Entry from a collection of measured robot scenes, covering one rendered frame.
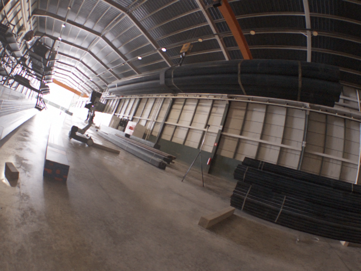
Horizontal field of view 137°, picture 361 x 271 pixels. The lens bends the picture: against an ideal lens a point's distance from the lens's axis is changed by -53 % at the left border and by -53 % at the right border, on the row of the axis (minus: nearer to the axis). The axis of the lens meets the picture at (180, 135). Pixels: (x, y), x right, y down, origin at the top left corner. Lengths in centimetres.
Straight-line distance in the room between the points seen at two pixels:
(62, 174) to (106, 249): 88
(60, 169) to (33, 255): 92
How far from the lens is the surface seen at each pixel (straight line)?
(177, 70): 283
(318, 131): 1102
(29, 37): 1111
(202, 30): 1189
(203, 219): 159
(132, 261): 89
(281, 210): 264
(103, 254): 88
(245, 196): 267
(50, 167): 152
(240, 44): 760
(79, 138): 404
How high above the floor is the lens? 62
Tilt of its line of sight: 7 degrees up
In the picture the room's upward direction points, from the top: 19 degrees clockwise
